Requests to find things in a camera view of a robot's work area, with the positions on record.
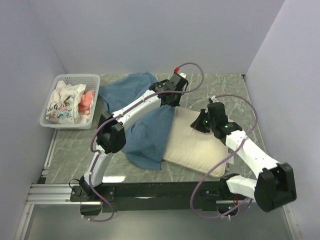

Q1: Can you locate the pink cloth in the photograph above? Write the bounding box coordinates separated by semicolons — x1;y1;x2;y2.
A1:
78;90;96;116

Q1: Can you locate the aluminium rail frame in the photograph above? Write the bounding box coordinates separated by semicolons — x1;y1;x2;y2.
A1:
17;128;302;240

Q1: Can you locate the blue pillowcase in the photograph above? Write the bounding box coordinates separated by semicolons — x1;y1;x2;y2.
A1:
98;72;175;171

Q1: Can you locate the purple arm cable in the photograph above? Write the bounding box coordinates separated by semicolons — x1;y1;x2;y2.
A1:
88;61;205;223
189;94;259;220

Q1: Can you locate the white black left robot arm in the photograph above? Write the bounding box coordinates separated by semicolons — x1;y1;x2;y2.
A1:
70;72;189;202

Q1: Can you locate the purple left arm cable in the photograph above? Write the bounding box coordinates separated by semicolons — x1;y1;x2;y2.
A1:
88;61;205;223

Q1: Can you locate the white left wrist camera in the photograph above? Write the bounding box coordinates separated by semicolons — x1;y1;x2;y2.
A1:
173;67;187;78

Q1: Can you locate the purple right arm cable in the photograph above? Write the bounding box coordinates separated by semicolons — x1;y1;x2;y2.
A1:
189;94;259;220

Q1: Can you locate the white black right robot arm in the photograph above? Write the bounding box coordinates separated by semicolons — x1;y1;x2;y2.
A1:
190;101;297;213

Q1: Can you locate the cream pillow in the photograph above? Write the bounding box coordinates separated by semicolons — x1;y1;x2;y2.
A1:
163;107;228;173

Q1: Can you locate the white printed cloth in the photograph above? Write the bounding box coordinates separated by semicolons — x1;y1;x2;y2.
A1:
45;80;86;125

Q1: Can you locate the white plastic basket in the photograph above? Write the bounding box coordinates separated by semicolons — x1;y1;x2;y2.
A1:
39;74;101;130

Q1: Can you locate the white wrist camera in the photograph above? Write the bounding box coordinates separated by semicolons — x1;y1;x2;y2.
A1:
173;67;187;78
208;95;217;103

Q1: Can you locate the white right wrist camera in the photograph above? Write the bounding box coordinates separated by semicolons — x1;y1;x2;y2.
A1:
208;95;217;103

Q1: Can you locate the black base beam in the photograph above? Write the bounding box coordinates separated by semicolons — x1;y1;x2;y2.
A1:
69;182;241;216

